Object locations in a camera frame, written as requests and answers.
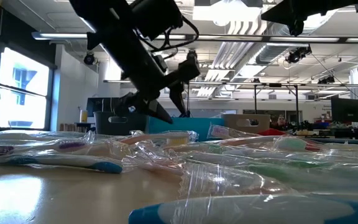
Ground pale plastic bin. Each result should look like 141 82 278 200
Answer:
222 113 272 136

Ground black metal rig frame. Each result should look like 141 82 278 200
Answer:
253 82 300 119

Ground pink white wrapped toothbrush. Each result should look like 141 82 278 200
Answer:
206 124 254 140

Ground teal plastic bin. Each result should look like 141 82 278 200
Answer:
147 116 226 142

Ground red cloth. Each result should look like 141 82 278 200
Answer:
256 128 287 137

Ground blue white wrapped toothbrush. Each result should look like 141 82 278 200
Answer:
0 152 124 174
128 192 358 224

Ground black computer monitor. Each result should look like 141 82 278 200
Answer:
331 97 358 123
86 97 119 118

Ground dark grey plastic bin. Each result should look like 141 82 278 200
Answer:
93 111 150 136

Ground blue storage crates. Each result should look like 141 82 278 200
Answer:
303 121 331 130

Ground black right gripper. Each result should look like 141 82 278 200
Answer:
261 0 323 37

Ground green white wrapped toothbrush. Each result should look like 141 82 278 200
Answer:
228 163 358 195
273 136 307 152
202 143 358 161
174 151 358 175

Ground black desk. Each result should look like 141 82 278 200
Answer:
320 126 358 140

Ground large bright window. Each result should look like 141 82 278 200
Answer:
0 46 51 131

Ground wooden blocks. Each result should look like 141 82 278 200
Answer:
59 123 88 133

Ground purple white wrapped toothbrush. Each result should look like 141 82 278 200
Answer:
11 130 133 158

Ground person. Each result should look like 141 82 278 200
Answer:
275 114 288 131

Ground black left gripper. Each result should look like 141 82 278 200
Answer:
113 81 188 125

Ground long ceiling light strip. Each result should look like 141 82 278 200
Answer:
193 35 262 40
155 34 186 40
32 30 88 40
268 36 340 42

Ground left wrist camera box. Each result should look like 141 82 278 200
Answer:
178 57 202 82

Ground orange toothbrush yellow bristles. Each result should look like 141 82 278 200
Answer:
119 130 198 147

